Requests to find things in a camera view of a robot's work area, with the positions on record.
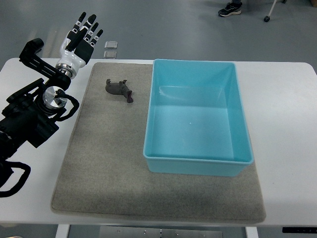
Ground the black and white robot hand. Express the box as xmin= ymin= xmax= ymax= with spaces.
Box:
xmin=55 ymin=12 xmax=103 ymax=79

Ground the brown toy hippo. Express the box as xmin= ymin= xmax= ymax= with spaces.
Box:
xmin=105 ymin=79 xmax=134 ymax=103

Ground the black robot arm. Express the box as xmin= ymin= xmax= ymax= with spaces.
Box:
xmin=0 ymin=38 xmax=79 ymax=197

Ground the blue plastic box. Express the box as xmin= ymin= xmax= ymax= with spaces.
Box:
xmin=143 ymin=59 xmax=254 ymax=177

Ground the grey felt mat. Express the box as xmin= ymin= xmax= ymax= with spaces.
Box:
xmin=51 ymin=63 xmax=266 ymax=224

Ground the black sneaker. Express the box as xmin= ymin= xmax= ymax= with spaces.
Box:
xmin=218 ymin=2 xmax=242 ymax=17

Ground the white caster leg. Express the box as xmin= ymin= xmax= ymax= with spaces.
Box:
xmin=263 ymin=0 xmax=288 ymax=23

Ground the black table control panel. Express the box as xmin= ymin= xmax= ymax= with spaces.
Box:
xmin=282 ymin=227 xmax=317 ymax=234

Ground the metal table bracket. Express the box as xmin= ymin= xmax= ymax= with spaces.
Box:
xmin=99 ymin=226 xmax=223 ymax=238

